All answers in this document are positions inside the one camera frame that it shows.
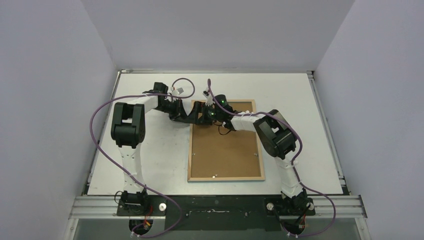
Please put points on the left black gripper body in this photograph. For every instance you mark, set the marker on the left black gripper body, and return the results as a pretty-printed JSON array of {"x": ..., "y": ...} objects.
[{"x": 173, "y": 108}]

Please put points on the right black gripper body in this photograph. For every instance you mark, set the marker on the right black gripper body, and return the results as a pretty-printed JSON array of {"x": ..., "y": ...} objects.
[{"x": 202, "y": 112}]

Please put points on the blue wooden picture frame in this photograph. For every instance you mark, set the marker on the blue wooden picture frame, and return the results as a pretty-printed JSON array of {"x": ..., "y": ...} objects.
[{"x": 189, "y": 159}]

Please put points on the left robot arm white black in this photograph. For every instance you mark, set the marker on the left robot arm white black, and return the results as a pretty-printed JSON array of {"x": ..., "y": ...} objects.
[{"x": 128, "y": 130}]

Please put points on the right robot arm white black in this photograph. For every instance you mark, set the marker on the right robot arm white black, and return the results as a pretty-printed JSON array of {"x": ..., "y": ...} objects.
[{"x": 275, "y": 134}]

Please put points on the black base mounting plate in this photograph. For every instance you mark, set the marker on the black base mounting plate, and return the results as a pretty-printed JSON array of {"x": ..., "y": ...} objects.
[{"x": 216, "y": 213}]

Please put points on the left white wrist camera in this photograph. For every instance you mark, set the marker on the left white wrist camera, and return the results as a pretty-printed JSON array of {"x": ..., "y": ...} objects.
[{"x": 177, "y": 91}]

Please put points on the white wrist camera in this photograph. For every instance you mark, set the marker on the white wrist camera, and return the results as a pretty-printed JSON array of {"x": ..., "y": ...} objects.
[
  {"x": 209, "y": 99},
  {"x": 177, "y": 91}
]

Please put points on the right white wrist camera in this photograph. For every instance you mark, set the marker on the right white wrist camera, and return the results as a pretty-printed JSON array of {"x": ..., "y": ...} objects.
[{"x": 209, "y": 99}]

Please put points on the aluminium rail front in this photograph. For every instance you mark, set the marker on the aluminium rail front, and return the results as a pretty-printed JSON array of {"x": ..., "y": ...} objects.
[{"x": 105, "y": 207}]

